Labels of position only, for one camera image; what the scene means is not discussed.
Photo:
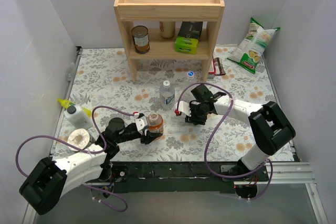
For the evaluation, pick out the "green wipes pack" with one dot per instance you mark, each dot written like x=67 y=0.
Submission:
x=186 y=45

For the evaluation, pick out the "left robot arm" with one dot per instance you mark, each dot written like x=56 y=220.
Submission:
x=50 y=180

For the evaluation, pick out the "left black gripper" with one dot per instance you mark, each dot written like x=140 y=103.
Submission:
x=143 y=134

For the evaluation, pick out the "orange drink bottle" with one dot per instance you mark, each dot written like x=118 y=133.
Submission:
x=155 y=123

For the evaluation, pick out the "blue white bottle cap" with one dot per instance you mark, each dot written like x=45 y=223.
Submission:
x=190 y=75

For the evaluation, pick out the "yellow squeeze bottle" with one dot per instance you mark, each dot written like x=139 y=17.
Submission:
x=67 y=103

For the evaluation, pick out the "dark red snack bar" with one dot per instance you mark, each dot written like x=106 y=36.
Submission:
x=216 y=68

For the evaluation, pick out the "brown tin can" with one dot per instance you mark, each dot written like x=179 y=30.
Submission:
x=140 y=39

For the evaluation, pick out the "floral patterned table mat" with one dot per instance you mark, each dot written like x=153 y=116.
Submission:
x=103 y=82

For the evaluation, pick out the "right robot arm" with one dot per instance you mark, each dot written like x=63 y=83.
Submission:
x=271 y=128

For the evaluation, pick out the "black box on shelf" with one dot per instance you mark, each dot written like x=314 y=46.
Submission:
x=190 y=30

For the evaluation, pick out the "cream cylindrical jar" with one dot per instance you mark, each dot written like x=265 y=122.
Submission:
x=167 y=29

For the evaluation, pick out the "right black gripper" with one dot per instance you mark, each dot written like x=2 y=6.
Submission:
x=194 y=112

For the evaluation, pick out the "clear plastic bottle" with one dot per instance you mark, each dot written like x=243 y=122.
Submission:
x=188 y=80

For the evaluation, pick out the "blue label water bottle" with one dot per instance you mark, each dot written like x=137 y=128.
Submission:
x=167 y=97

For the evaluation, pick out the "green chips bag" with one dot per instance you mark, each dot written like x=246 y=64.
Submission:
x=250 y=50

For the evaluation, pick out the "wooden shelf rack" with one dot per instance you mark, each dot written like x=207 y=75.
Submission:
x=130 y=11

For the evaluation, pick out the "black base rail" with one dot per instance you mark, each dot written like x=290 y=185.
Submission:
x=139 y=177

